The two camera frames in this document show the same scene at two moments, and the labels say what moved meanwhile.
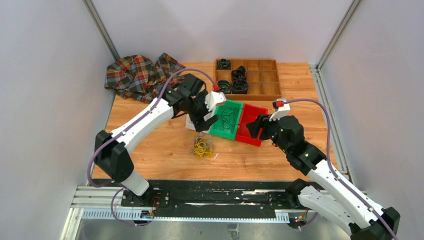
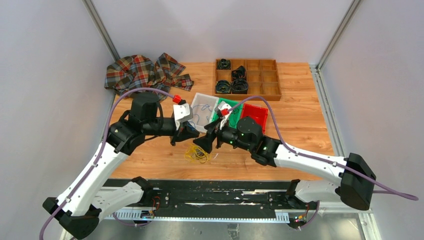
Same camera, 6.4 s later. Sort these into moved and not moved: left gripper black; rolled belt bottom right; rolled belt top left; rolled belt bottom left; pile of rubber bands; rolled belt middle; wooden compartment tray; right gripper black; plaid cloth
Moved: pile of rubber bands; left gripper black; right gripper black
Not moved: rolled belt bottom left; rolled belt middle; wooden compartment tray; plaid cloth; rolled belt bottom right; rolled belt top left
